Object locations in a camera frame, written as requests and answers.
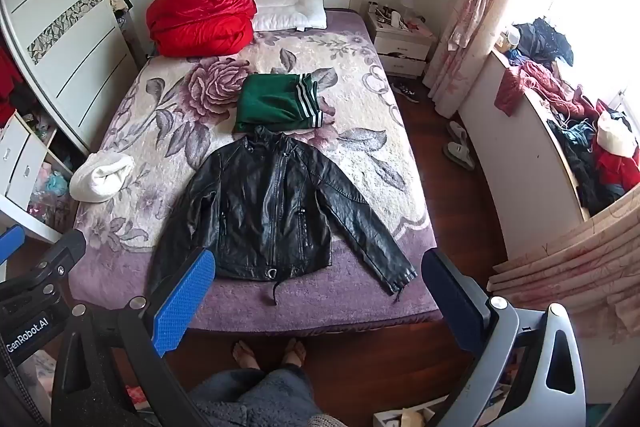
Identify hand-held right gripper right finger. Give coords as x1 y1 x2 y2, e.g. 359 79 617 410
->
422 249 586 427

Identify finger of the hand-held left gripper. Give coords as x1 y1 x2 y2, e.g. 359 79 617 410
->
30 229 87 290
0 224 27 265

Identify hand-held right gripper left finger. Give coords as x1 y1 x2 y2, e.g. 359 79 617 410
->
52 248 216 427

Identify black leather jacket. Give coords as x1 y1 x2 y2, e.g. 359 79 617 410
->
147 125 418 306

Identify black clothes pile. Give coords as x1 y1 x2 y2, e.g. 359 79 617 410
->
547 119 627 216

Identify dark clothes heap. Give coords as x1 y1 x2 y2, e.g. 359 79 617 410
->
514 18 574 68

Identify white drawer unit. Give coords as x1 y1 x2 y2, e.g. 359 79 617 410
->
0 112 77 244

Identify person's left foot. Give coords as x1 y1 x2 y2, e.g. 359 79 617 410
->
232 339 262 374

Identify person's foot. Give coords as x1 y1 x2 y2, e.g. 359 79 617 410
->
232 339 262 374
282 338 307 369

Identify white rolled blanket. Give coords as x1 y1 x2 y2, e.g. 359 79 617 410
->
69 151 136 202

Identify white box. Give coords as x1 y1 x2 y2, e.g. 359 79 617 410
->
372 398 451 427

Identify person's right foot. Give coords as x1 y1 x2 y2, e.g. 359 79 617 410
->
282 338 307 369

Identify person's grey trouser legs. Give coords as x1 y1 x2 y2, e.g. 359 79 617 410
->
187 367 322 427

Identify white slipper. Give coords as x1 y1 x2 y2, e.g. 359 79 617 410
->
442 142 476 172
446 120 469 146

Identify bright red garment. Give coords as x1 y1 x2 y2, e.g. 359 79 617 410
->
595 147 640 188

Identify pair of black shoes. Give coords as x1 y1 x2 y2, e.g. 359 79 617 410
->
390 79 422 104

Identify white sliding door wardrobe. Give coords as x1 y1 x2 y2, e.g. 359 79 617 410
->
0 0 140 158

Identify green folded garment striped cuffs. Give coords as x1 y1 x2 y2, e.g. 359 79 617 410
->
234 73 323 135

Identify red pink crumpled cloth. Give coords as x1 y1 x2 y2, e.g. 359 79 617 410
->
495 59 601 118

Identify white nightstand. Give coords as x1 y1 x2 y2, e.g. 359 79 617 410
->
366 9 437 80

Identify red duvet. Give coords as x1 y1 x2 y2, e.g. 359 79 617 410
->
146 0 257 58

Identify pink floral tied curtain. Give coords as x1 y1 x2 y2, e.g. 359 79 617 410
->
422 0 543 118

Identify white pillow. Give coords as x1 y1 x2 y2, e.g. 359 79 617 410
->
251 0 302 32
297 0 329 30

